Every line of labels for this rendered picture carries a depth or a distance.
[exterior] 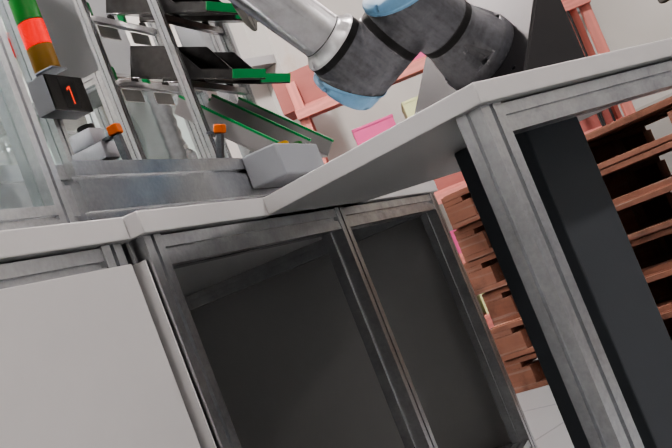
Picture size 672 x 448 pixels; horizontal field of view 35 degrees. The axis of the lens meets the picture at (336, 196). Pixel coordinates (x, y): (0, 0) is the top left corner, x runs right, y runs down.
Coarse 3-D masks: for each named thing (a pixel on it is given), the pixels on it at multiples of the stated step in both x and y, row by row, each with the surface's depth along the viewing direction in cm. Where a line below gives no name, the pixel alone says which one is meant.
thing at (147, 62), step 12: (132, 48) 244; (144, 48) 242; (156, 48) 241; (180, 48) 253; (192, 48) 251; (204, 48) 250; (132, 60) 244; (144, 60) 242; (156, 60) 241; (168, 60) 239; (192, 60) 252; (204, 60) 250; (216, 60) 248; (132, 72) 244; (144, 72) 243; (156, 72) 241; (168, 72) 240; (192, 72) 237; (204, 72) 235; (216, 72) 234; (228, 72) 232; (240, 72) 234; (252, 72) 238; (264, 72) 242
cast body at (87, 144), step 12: (84, 132) 180; (96, 132) 181; (72, 144) 180; (84, 144) 180; (96, 144) 179; (108, 144) 180; (72, 156) 181; (84, 156) 180; (96, 156) 179; (108, 156) 179
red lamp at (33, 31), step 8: (24, 24) 200; (32, 24) 200; (40, 24) 201; (24, 32) 200; (32, 32) 200; (40, 32) 200; (24, 40) 200; (32, 40) 199; (40, 40) 200; (48, 40) 201
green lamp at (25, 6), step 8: (16, 0) 200; (24, 0) 200; (32, 0) 201; (16, 8) 200; (24, 8) 200; (32, 8) 201; (16, 16) 200; (24, 16) 200; (32, 16) 200; (40, 16) 202; (16, 24) 201
